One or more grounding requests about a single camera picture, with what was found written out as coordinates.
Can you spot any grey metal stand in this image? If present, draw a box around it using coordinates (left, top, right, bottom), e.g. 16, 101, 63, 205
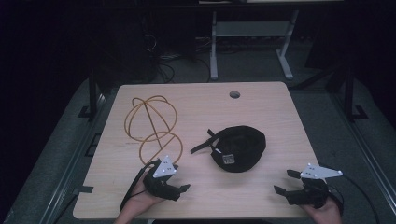
209, 8, 300, 81

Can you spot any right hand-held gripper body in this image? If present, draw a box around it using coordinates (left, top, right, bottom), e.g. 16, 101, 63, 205
285, 162, 344, 210

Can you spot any black hat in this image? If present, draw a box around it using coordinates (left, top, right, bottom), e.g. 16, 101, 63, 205
190, 124, 267, 174

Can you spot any black upright stand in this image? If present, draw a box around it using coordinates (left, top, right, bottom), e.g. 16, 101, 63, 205
77, 66, 107, 119
325, 63, 370, 123

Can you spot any person's right hand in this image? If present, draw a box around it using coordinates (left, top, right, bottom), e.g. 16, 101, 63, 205
302, 197, 344, 224

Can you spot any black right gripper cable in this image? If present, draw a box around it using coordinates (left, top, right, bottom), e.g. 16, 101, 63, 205
320, 164, 381, 224

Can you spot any gold wire hat stand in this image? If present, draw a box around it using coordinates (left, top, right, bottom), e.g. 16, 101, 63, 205
123, 94, 184, 166

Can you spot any metal floor rail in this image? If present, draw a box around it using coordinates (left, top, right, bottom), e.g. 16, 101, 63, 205
38, 88, 120, 224
329, 92, 396, 217

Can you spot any person's left hand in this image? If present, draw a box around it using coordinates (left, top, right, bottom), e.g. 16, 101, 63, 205
121, 176, 166, 217

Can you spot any tangle of floor cables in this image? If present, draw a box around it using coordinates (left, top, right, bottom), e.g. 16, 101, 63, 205
141, 29, 213, 85

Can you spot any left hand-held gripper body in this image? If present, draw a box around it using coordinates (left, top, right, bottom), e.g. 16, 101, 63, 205
142, 155, 182, 202

